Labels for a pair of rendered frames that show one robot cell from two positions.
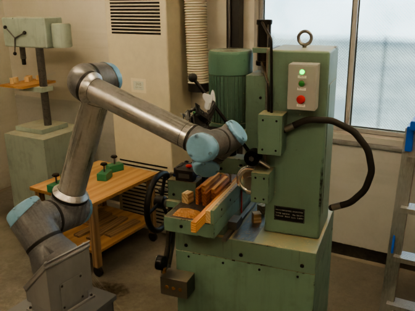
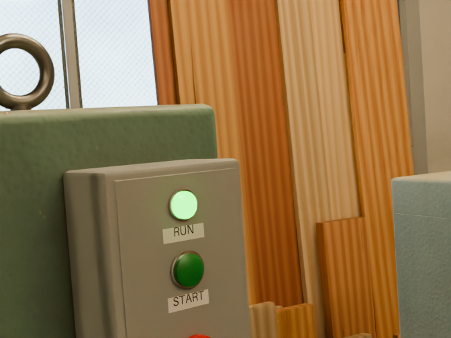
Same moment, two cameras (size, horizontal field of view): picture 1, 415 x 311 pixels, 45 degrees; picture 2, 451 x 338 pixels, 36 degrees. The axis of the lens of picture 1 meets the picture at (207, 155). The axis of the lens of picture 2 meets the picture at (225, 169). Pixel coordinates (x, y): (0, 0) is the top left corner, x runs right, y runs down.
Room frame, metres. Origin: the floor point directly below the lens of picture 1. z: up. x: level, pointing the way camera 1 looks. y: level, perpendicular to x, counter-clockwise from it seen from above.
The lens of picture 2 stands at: (1.48, 0.02, 1.50)
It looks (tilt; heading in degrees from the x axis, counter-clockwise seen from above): 3 degrees down; 301
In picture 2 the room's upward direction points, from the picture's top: 4 degrees counter-clockwise
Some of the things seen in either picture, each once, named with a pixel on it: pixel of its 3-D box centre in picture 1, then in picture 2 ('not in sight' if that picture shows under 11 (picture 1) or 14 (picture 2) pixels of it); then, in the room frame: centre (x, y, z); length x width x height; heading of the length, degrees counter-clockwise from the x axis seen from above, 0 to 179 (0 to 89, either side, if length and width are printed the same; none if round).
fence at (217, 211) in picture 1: (238, 189); not in sight; (1.97, -0.13, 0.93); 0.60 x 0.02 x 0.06; 158
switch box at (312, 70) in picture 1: (303, 86); (161, 286); (1.75, -0.34, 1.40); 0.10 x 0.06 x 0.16; 68
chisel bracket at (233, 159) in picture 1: (234, 165); not in sight; (1.99, -0.11, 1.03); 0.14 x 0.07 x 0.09; 68
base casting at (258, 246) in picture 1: (257, 228); not in sight; (1.95, -0.21, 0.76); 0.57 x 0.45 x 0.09; 68
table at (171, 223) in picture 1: (206, 197); not in sight; (2.03, 0.01, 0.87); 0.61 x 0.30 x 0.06; 158
